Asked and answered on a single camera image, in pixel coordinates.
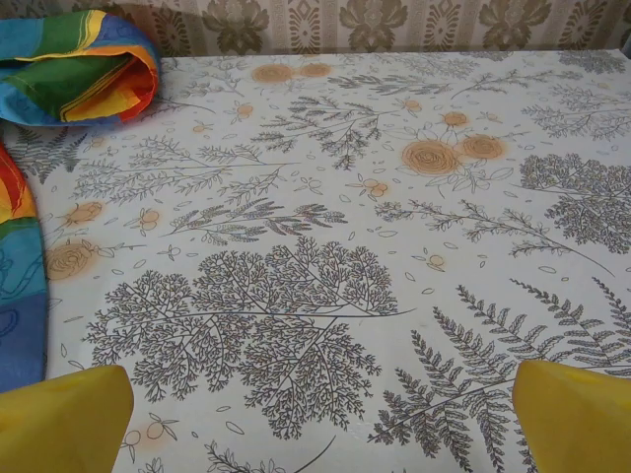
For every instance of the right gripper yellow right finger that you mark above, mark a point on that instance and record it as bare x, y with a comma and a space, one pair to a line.
577, 419

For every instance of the floral fern print tablecloth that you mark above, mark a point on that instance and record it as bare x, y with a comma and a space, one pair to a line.
315, 222

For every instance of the rainbow striped jacket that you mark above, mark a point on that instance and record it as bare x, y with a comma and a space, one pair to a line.
74, 64

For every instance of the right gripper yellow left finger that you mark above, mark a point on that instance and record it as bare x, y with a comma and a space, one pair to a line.
64, 419

